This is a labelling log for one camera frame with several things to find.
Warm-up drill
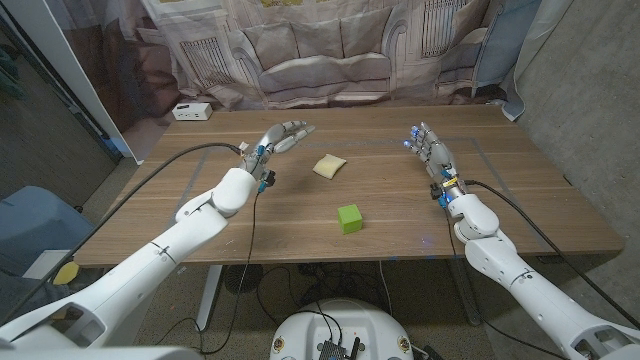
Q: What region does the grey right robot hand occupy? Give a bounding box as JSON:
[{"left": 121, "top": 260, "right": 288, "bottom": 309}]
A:
[{"left": 403, "top": 121, "right": 464, "bottom": 194}]

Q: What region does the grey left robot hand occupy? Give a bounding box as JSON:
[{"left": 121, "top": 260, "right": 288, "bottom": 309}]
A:
[{"left": 238, "top": 119, "right": 317, "bottom": 182}]

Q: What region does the pale yellow sponge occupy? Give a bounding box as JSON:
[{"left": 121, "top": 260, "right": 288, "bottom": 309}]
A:
[{"left": 312, "top": 153, "right": 348, "bottom": 180}]

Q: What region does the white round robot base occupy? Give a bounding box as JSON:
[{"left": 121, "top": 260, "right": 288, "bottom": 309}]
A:
[{"left": 269, "top": 298, "right": 415, "bottom": 360}]

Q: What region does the green cube block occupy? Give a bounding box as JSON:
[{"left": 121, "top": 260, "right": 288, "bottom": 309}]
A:
[{"left": 336, "top": 203, "right": 364, "bottom": 236}]

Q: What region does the long grey tape strip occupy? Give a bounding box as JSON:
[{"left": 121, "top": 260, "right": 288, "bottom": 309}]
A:
[{"left": 299, "top": 137, "right": 479, "bottom": 150}]

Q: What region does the white power strip box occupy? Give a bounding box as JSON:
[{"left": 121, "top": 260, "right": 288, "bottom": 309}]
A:
[{"left": 171, "top": 102, "right": 213, "bottom": 122}]

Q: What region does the printed sofa room backdrop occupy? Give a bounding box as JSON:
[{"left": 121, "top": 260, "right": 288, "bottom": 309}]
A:
[{"left": 47, "top": 0, "right": 506, "bottom": 112}]

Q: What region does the blue cloth curtain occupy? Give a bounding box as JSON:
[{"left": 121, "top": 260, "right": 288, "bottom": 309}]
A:
[{"left": 472, "top": 0, "right": 576, "bottom": 123}]

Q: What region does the round black fan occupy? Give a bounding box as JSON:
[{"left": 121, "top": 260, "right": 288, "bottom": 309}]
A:
[{"left": 223, "top": 263, "right": 264, "bottom": 295}]

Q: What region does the white table leg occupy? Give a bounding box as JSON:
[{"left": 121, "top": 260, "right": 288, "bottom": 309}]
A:
[{"left": 195, "top": 264, "right": 224, "bottom": 332}]

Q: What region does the white partition panel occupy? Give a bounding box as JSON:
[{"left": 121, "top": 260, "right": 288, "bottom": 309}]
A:
[{"left": 0, "top": 0, "right": 134, "bottom": 159}]

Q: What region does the yellow round object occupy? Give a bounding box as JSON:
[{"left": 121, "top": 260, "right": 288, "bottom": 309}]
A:
[{"left": 52, "top": 260, "right": 81, "bottom": 286}]

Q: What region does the blue chair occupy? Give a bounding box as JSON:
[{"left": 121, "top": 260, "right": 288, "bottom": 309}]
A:
[{"left": 0, "top": 185, "right": 96, "bottom": 306}]

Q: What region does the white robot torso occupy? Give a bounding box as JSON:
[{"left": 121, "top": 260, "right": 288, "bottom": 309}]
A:
[{"left": 0, "top": 346, "right": 204, "bottom": 360}]

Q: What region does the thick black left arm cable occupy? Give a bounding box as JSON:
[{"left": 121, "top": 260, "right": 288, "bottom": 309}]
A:
[{"left": 0, "top": 142, "right": 246, "bottom": 326}]

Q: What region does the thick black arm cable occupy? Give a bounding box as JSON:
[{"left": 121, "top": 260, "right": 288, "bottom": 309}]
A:
[
  {"left": 0, "top": 142, "right": 246, "bottom": 326},
  {"left": 463, "top": 178, "right": 640, "bottom": 330}
]

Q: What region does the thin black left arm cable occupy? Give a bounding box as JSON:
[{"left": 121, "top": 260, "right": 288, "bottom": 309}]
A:
[{"left": 197, "top": 191, "right": 261, "bottom": 357}]

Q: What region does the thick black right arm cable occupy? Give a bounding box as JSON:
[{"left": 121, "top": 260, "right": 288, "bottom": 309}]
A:
[{"left": 463, "top": 178, "right": 640, "bottom": 330}]

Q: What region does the black floor cable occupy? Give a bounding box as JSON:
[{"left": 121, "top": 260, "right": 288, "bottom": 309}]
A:
[{"left": 255, "top": 265, "right": 346, "bottom": 331}]

